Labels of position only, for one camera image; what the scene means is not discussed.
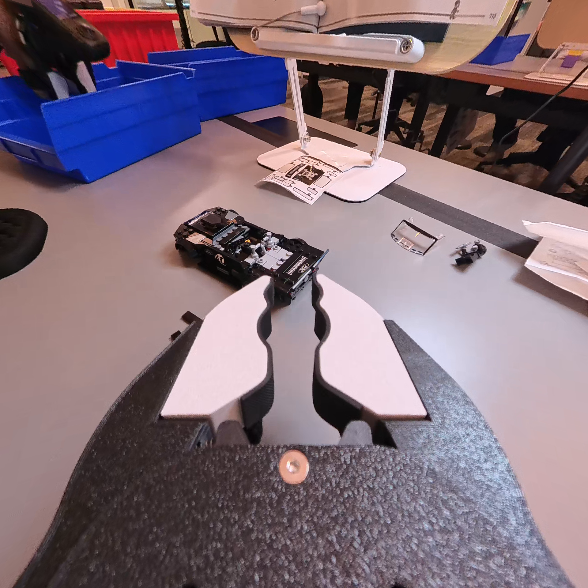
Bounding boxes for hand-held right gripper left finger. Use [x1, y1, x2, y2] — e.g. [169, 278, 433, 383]
[161, 278, 274, 428]

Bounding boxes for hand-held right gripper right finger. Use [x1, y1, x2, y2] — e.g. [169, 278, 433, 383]
[313, 274, 429, 425]

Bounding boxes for black lego tile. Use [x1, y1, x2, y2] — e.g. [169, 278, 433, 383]
[169, 311, 202, 341]

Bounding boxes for black lego car model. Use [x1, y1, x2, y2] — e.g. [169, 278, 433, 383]
[174, 208, 329, 305]

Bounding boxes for lego instruction booklet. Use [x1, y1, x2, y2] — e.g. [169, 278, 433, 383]
[189, 0, 511, 34]

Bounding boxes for white metal stand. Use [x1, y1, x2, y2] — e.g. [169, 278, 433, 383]
[250, 3, 426, 172]

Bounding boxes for clear lego windshield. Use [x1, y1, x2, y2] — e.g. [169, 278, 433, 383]
[390, 219, 443, 257]

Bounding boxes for small black lego piece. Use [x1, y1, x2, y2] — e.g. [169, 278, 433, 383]
[451, 239, 488, 268]

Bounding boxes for red plastic bin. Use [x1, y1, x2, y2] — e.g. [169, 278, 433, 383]
[0, 9, 181, 76]

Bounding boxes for black mesh pad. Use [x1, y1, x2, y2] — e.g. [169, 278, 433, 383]
[0, 208, 48, 280]

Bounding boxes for white sticker sheet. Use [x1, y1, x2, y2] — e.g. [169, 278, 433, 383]
[259, 156, 346, 205]

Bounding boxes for white paper bags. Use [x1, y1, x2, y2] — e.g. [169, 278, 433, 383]
[523, 219, 588, 300]

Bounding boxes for wooden work table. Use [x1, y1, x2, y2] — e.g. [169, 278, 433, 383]
[294, 55, 588, 104]

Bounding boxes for small blue plastic bin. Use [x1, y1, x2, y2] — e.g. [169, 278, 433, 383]
[471, 32, 533, 66]

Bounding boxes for light wooden chair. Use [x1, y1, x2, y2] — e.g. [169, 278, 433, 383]
[536, 0, 588, 52]

